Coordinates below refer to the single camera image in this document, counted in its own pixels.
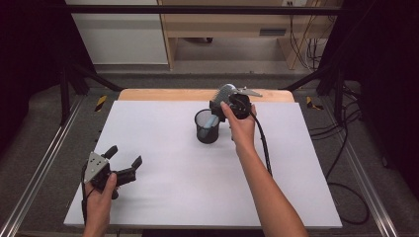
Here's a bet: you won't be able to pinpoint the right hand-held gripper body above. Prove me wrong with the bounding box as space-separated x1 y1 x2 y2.
228 87 264 120

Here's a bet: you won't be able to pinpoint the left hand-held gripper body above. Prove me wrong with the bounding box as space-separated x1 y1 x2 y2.
83 151 137 200

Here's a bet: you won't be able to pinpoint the black mesh pen cup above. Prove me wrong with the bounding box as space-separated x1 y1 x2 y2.
194 109 221 145

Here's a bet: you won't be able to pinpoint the person's right hand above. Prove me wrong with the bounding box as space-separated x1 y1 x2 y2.
219 101 258 156

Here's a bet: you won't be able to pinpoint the person's left hand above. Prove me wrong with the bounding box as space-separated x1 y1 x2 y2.
84 173 118 228

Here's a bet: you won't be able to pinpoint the white table cover board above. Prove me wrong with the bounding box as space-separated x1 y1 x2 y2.
63 100 344 229

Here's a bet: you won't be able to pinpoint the yellow black striped tape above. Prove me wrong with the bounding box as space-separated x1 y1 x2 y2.
94 95 109 113
305 96 324 112

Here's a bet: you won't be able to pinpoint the black metal stand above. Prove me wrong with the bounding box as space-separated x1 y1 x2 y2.
280 63 347 126
58 62 125 126

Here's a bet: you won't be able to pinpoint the light wooden desk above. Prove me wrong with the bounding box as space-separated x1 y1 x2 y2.
157 0 344 71

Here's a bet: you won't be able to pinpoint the white cabinet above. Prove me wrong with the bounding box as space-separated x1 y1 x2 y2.
64 0 170 65

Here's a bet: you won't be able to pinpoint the black curtain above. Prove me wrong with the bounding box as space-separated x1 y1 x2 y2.
320 0 419 192
0 0 97 156

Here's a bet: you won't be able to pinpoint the left hand-held gripper cable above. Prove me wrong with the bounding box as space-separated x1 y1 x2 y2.
80 164 97 226

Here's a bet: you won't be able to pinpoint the hand-held gripper cable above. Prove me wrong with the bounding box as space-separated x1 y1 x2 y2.
250 111 274 177
80 164 97 226

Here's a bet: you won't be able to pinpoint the right hand-held gripper cable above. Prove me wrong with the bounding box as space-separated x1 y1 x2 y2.
250 111 274 177

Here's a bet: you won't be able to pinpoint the aluminium floor rail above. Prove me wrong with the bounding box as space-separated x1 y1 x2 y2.
0 95 85 237
320 98 400 237

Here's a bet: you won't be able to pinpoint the hanging cables behind desk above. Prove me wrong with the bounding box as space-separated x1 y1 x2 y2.
289 14 330 72

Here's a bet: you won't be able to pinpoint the bundle of black floor cables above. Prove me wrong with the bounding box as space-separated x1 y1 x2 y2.
309 82 364 142

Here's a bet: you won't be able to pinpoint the black horizontal frame bar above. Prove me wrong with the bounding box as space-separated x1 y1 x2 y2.
62 4 350 16

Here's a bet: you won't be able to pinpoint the black floor cable loop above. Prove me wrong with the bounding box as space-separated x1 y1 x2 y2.
325 108 371 226

